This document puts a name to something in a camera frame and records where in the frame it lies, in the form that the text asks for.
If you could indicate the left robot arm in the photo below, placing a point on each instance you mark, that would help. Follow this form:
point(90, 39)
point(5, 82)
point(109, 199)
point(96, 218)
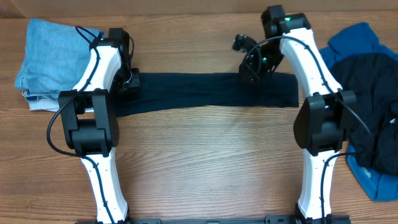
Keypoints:
point(89, 121)

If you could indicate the dark navy t-shirt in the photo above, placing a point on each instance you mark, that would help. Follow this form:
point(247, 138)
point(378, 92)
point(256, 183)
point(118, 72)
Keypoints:
point(164, 91)

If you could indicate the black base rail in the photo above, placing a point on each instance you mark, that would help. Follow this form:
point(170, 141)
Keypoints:
point(269, 219)

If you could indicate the folded white cloth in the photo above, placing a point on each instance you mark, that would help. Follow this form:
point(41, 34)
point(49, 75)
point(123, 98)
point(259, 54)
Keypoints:
point(41, 102)

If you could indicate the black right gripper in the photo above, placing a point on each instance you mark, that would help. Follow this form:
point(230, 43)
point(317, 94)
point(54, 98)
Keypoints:
point(249, 72)

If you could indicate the folded light blue jeans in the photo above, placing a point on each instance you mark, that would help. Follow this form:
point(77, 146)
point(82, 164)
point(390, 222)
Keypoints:
point(56, 57)

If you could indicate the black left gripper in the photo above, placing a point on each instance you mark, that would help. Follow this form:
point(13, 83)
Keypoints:
point(134, 86)

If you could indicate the black t-shirt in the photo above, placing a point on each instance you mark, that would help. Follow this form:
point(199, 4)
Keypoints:
point(373, 78)

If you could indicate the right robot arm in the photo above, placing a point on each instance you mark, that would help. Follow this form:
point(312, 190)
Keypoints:
point(326, 116)

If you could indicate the bright blue shirt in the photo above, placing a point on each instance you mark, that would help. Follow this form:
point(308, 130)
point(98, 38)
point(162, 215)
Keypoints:
point(356, 40)

